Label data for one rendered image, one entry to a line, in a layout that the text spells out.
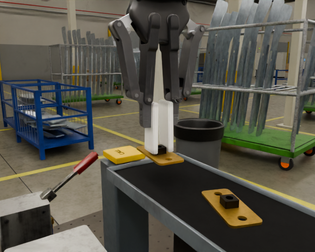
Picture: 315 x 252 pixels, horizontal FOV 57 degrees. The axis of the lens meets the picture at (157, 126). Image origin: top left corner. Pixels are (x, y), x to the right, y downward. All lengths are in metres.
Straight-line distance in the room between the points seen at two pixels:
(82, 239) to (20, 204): 0.26
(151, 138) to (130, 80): 0.08
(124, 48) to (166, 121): 0.11
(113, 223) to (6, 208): 0.20
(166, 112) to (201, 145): 2.35
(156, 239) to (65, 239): 0.74
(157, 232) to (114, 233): 0.59
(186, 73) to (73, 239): 0.26
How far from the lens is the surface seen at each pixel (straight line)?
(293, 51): 6.47
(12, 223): 0.61
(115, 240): 0.59
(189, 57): 0.40
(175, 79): 0.39
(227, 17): 4.85
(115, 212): 0.55
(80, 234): 0.41
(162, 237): 1.13
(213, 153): 2.82
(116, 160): 0.52
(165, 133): 0.41
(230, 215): 0.34
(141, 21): 0.38
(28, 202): 0.63
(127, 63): 0.36
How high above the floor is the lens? 1.33
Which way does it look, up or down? 13 degrees down
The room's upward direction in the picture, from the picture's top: straight up
